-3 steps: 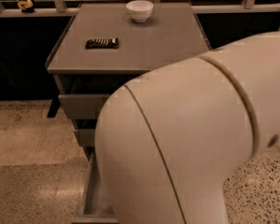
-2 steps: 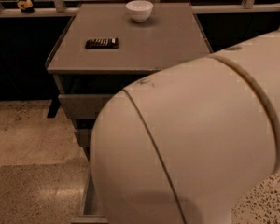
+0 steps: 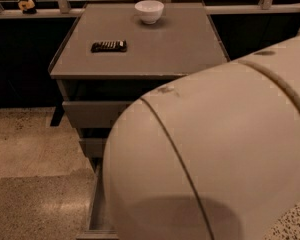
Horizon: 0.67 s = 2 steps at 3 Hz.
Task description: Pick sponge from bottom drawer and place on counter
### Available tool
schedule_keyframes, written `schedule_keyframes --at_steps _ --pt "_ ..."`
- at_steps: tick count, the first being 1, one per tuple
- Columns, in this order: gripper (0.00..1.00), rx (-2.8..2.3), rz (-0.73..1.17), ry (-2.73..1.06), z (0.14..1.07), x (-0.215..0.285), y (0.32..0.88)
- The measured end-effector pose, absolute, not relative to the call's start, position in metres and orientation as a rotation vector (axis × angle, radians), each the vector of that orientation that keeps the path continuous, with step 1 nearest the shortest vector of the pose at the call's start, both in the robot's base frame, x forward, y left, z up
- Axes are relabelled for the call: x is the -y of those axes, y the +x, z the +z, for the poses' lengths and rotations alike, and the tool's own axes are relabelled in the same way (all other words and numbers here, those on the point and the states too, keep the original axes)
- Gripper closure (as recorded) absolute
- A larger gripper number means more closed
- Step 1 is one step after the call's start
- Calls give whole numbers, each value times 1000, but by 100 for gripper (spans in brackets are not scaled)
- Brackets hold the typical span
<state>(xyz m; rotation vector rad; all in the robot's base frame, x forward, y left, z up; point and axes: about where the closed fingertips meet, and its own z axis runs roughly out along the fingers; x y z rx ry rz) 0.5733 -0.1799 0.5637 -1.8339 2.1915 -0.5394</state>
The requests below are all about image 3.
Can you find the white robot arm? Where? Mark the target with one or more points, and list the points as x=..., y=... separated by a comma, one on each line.
x=214, y=155

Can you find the grey top drawer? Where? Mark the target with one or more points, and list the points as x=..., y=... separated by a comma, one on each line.
x=94, y=114

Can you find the grey middle drawer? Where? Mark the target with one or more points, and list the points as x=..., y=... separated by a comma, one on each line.
x=92, y=147

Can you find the grey drawer cabinet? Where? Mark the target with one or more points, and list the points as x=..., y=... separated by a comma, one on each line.
x=150, y=57

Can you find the grey open bottom drawer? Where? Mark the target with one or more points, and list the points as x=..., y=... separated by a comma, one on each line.
x=99, y=226

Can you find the black chocolate bar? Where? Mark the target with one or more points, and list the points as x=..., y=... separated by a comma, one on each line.
x=109, y=46

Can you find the white ceramic bowl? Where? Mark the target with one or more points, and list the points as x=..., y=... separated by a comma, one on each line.
x=149, y=11

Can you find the metal railing ledge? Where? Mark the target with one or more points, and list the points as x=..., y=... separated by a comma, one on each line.
x=30, y=13

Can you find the small yellow figurine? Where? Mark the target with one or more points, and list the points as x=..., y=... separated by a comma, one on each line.
x=27, y=6

